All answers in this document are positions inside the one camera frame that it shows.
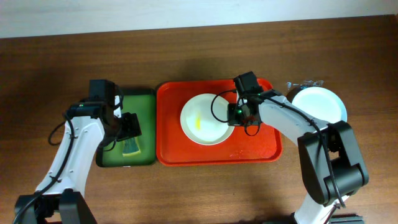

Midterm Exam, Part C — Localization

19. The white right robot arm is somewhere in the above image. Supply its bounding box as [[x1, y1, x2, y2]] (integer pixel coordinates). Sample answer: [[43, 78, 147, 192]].
[[228, 88, 369, 223]]

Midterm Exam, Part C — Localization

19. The green plastic tray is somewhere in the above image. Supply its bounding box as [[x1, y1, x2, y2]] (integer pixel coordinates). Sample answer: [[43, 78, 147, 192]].
[[96, 89, 156, 167]]

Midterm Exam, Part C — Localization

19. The yellow green sponge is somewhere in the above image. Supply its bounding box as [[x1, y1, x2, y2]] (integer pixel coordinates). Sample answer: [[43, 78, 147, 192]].
[[123, 138, 141, 157]]

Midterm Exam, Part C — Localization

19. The red plastic tray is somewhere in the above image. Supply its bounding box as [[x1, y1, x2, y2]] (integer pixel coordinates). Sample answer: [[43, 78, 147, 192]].
[[156, 80, 283, 166]]

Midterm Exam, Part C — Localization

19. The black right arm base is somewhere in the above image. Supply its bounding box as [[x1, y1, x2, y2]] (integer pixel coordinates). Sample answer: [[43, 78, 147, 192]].
[[328, 215, 365, 224]]

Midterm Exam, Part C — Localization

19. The cream white plate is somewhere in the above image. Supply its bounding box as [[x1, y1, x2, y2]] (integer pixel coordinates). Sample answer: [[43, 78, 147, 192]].
[[180, 93, 234, 146]]

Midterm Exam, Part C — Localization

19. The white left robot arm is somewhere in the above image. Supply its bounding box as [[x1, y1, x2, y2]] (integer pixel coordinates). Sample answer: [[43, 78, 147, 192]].
[[14, 113, 141, 223]]

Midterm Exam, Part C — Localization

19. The light blue plate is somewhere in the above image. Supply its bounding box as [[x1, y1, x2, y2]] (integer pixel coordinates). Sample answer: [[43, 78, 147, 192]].
[[292, 86, 348, 123]]

